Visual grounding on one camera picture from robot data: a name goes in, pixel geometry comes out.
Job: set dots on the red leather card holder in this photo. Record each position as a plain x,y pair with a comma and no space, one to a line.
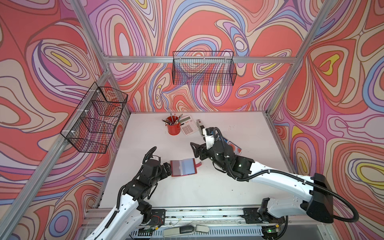
185,167

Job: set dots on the red pen cup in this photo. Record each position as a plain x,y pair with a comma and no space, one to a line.
174,130

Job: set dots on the clear plastic card tray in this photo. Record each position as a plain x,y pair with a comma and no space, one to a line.
227,141

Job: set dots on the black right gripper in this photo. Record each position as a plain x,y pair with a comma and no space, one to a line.
202,147

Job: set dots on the black wire basket back wall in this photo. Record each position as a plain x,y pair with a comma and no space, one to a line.
204,68

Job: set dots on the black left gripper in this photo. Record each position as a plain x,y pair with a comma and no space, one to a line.
168,170

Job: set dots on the black wire basket left wall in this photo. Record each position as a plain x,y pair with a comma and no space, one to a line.
91,127

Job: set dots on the white calculator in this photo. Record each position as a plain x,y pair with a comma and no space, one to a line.
188,125

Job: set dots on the black wire basket wall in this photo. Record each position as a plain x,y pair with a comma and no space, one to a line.
91,127
204,68

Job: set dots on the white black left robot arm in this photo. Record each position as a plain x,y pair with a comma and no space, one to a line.
131,209

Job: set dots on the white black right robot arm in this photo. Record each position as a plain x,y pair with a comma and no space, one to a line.
310,196

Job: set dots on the black silver stapler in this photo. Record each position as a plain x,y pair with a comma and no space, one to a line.
200,126

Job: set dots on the pens in cup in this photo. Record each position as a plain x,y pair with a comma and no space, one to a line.
172,120

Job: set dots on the red credit card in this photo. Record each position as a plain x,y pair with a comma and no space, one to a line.
237,150

